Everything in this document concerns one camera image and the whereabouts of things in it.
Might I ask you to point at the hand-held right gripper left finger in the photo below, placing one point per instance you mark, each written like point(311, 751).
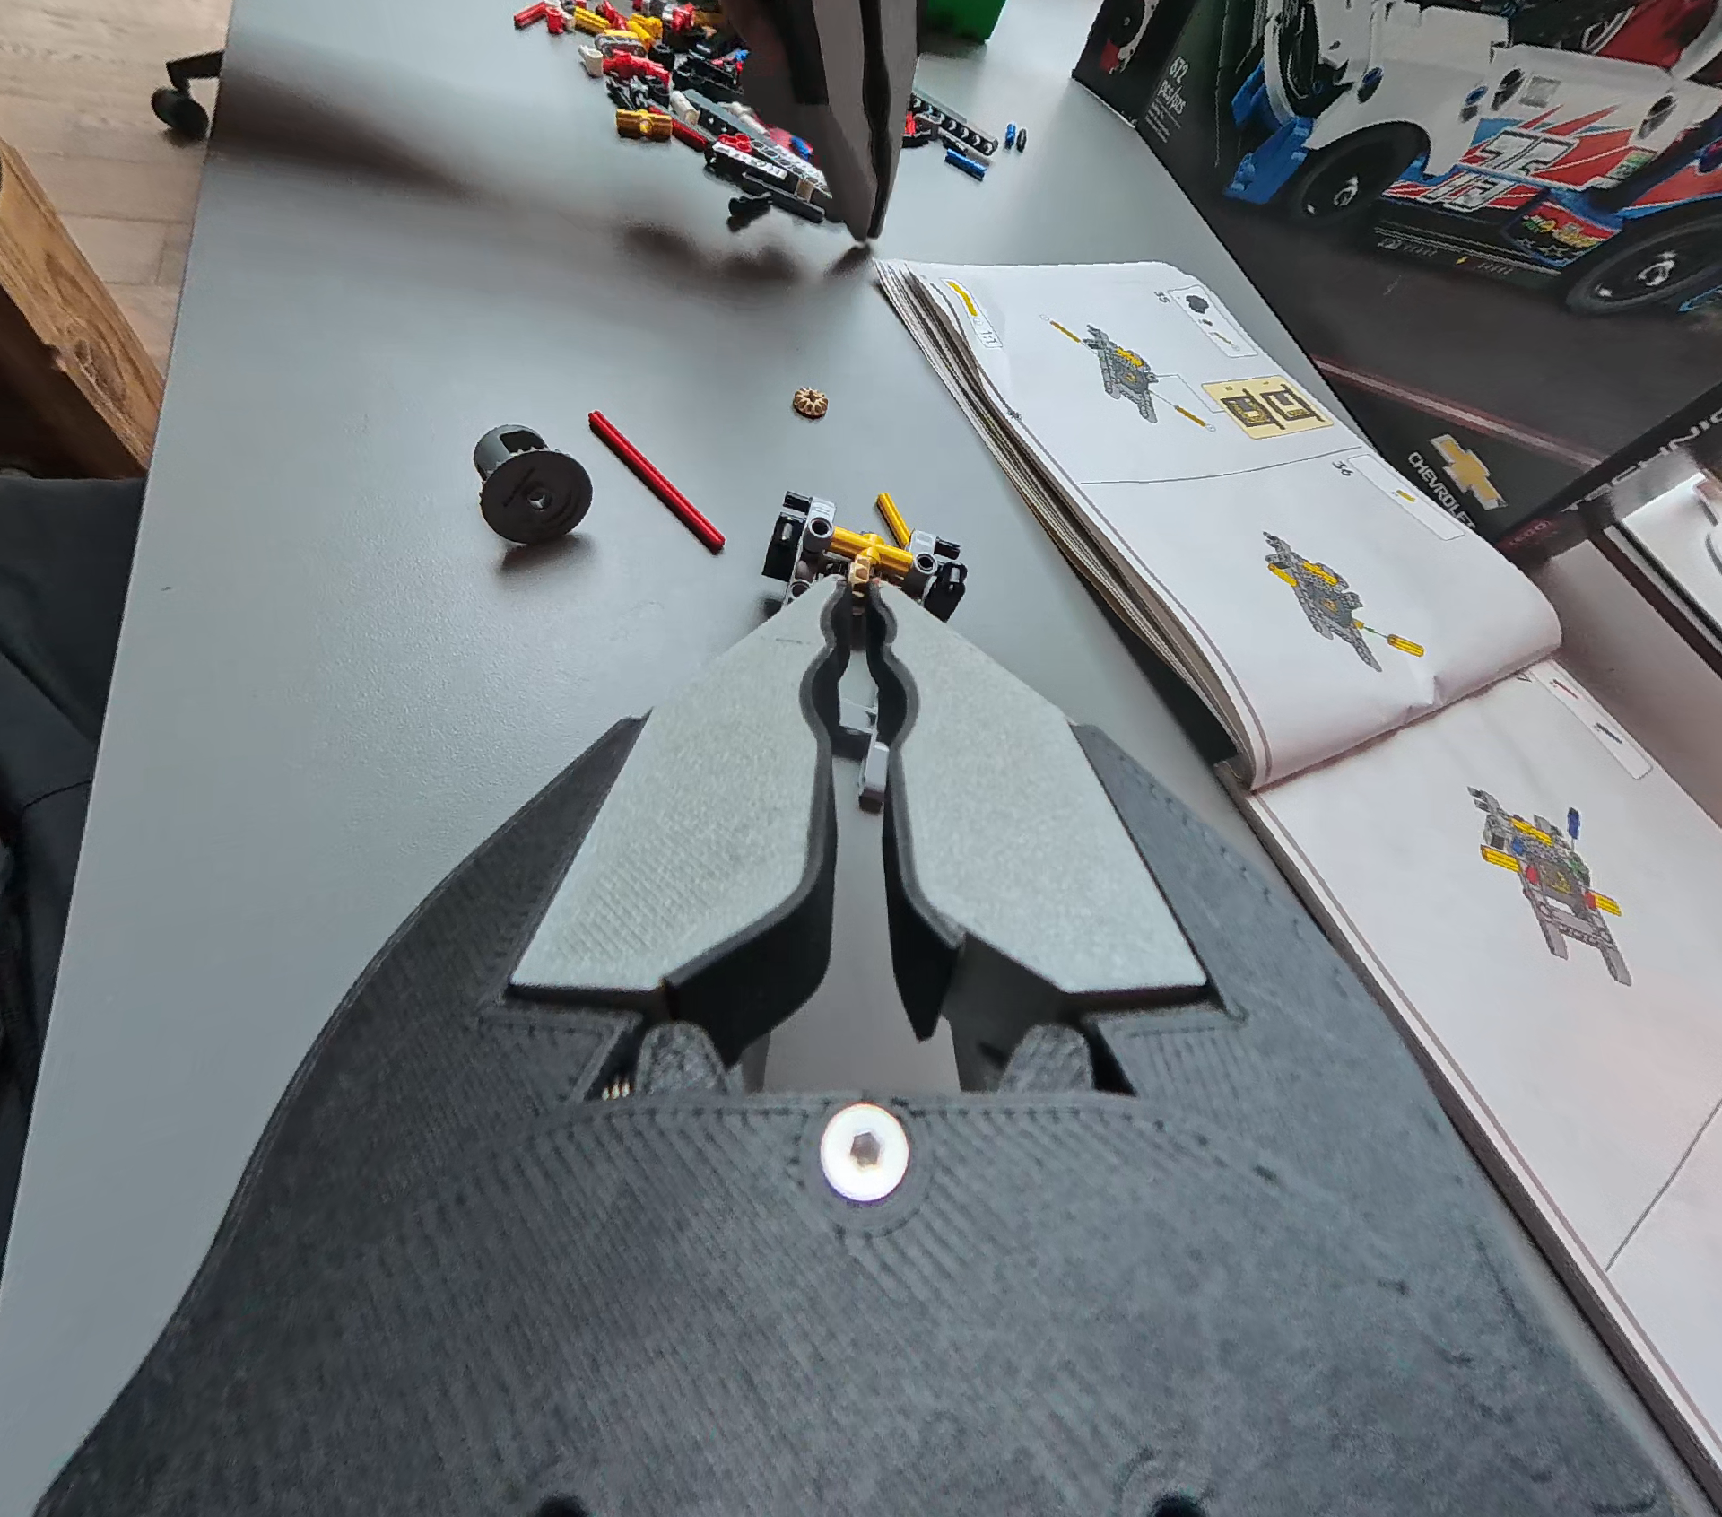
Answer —
point(673, 844)

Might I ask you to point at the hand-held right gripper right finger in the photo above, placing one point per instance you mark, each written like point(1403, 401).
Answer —
point(1035, 857)

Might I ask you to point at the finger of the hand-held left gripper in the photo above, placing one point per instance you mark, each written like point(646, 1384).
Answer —
point(842, 62)
point(901, 36)

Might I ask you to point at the pile of lego pieces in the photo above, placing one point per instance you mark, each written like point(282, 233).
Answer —
point(646, 62)

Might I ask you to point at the grey lego frame assembly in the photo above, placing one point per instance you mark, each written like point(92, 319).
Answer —
point(861, 550)

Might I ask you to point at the dark grey lego differential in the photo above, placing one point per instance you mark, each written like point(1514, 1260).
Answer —
point(533, 487)

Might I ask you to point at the tan lego gear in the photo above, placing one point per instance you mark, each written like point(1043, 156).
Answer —
point(809, 401)

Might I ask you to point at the red lego axle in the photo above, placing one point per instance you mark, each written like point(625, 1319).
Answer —
point(655, 480)

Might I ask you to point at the yellow lego axle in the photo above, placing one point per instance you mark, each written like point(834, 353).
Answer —
point(890, 518)

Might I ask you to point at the lego instruction booklet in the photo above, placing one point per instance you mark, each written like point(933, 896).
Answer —
point(1278, 548)

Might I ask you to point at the lego set box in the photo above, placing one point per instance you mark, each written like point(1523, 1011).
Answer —
point(1480, 131)

